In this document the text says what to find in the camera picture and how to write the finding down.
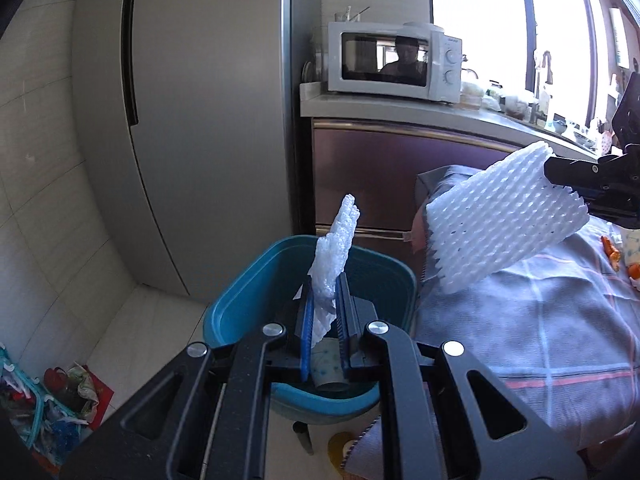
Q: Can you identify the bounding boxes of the large white foam net sheet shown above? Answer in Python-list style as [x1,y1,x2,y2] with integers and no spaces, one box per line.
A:
[422,141,591,295]

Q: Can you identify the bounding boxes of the grey refrigerator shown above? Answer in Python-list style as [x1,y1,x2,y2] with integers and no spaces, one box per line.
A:
[72,0,293,301]

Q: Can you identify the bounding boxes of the black stool leg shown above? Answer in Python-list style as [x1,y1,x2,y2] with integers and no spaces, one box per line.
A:
[291,421,316,457]

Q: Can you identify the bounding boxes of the small white foam net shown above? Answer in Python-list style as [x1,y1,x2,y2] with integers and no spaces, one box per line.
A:
[306,192,362,351]

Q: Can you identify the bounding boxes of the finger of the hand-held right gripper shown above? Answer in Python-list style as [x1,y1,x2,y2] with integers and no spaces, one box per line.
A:
[543,156,603,192]

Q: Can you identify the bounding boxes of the teal plastic basket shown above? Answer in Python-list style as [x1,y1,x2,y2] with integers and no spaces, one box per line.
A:
[0,344,83,453]

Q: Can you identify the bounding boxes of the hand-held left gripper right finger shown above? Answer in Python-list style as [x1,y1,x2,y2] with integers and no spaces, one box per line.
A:
[335,272,586,480]

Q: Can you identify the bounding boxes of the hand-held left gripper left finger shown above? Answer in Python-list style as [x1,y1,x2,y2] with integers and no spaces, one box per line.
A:
[59,282,317,480]

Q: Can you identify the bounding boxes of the patterned paper cup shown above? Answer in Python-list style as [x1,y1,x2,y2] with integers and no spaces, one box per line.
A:
[311,340,351,393]
[620,230,640,266]

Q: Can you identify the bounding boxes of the blue plaid tablecloth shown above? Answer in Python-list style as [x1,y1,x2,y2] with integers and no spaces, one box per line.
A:
[345,164,640,480]

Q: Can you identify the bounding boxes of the window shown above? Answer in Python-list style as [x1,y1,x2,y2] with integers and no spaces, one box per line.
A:
[430,0,631,126]

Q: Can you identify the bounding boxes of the metal kitchen faucet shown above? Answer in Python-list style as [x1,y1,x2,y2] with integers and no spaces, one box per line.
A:
[535,51,555,121]

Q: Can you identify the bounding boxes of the yellow round object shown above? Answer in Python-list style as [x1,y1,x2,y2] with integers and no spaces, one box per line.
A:
[326,431,357,476]

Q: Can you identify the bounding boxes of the white microwave oven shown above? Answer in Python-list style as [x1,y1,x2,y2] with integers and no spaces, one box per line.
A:
[327,21,463,106]

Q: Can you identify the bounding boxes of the blue plastic bin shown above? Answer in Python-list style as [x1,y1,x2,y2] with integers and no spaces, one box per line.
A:
[202,235,418,426]

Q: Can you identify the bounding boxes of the kitchen counter with purple cabinets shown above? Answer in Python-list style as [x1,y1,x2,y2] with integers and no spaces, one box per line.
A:
[299,82,601,261]

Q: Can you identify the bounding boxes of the stacked clear food containers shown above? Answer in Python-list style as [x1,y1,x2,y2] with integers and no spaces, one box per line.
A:
[460,80,486,110]

